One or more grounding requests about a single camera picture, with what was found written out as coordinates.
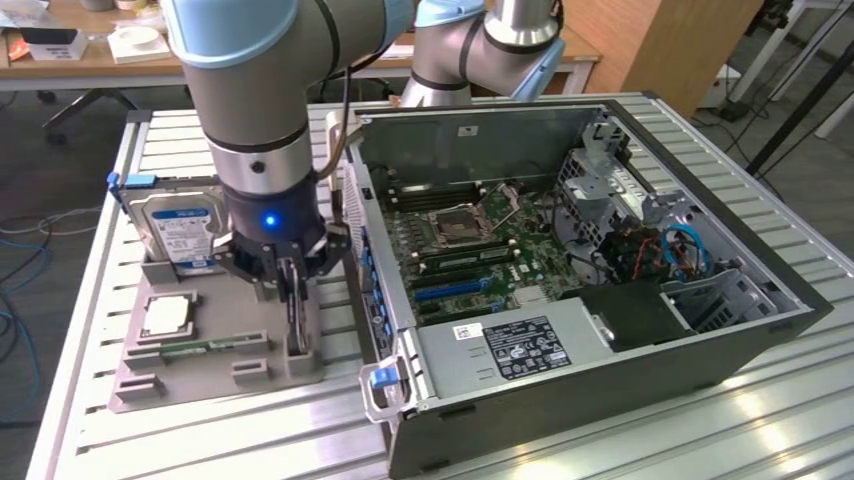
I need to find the white box with black lid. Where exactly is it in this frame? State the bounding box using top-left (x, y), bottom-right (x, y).
top-left (19, 27), bottom-right (90, 62)

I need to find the green motherboard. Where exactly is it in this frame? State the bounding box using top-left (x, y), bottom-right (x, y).
top-left (383, 169), bottom-right (582, 326)

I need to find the blue floor cable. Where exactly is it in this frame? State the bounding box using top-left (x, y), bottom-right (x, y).
top-left (0, 239), bottom-right (55, 426)

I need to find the white box with tape roll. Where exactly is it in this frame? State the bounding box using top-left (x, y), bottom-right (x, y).
top-left (106, 25), bottom-right (169, 65)

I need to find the black open PC case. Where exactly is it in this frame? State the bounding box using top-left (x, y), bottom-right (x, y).
top-left (325, 97), bottom-right (836, 479)

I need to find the socket cover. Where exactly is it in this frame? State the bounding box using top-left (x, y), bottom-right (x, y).
top-left (474, 180), bottom-right (529, 236)

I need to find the wooden desk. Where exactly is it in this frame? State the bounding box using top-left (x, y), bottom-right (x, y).
top-left (0, 0), bottom-right (602, 96)

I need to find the white paper stack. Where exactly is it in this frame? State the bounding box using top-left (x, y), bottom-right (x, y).
top-left (373, 39), bottom-right (419, 60)

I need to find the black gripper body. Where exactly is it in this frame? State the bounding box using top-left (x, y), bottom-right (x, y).
top-left (222, 172), bottom-right (330, 262)

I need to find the CPU socket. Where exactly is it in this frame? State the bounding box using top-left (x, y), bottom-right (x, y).
top-left (430, 207), bottom-right (499, 249)

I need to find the black Nvidia graphics card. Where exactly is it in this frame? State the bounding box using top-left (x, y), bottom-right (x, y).
top-left (277, 257), bottom-right (317, 354)

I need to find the hard disk with blue label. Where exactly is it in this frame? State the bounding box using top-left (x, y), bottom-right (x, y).
top-left (129, 193), bottom-right (233, 275)

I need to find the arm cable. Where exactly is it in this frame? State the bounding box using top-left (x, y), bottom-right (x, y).
top-left (313, 44), bottom-right (397, 226)

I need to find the green RAM stick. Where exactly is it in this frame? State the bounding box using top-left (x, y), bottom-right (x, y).
top-left (157, 335), bottom-right (262, 357)
top-left (418, 242), bottom-right (519, 275)

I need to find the grey parts rack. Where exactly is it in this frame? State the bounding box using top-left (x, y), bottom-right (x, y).
top-left (109, 249), bottom-right (327, 417)

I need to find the metal disk bay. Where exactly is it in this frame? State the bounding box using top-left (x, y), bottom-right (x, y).
top-left (660, 269), bottom-right (782, 335)

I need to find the blue expansion slot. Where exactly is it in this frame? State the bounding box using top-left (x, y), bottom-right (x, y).
top-left (414, 278), bottom-right (493, 302)

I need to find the blue card retention latch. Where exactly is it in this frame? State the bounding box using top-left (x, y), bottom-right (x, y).
top-left (358, 227), bottom-right (390, 326)

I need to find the perforated metal drive cage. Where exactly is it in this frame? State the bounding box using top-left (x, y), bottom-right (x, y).
top-left (553, 119), bottom-right (669, 281)

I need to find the grey power supply unit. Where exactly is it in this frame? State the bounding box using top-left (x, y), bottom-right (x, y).
top-left (406, 302), bottom-right (616, 401)

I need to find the blue disk caddy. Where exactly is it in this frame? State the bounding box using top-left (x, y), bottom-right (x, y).
top-left (106, 170), bottom-right (226, 221)

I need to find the wooden cabinet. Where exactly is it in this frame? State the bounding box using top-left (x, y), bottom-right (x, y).
top-left (566, 0), bottom-right (766, 121)

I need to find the silver CPU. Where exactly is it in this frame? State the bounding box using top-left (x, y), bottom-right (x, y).
top-left (141, 297), bottom-right (193, 337)

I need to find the black stand pole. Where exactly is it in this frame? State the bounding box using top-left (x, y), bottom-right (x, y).
top-left (745, 29), bottom-right (854, 176)

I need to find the blue wire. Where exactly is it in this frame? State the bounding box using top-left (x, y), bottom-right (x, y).
top-left (664, 224), bottom-right (713, 281)

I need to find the black chair base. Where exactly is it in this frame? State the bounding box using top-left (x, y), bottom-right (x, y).
top-left (39, 89), bottom-right (195, 146)

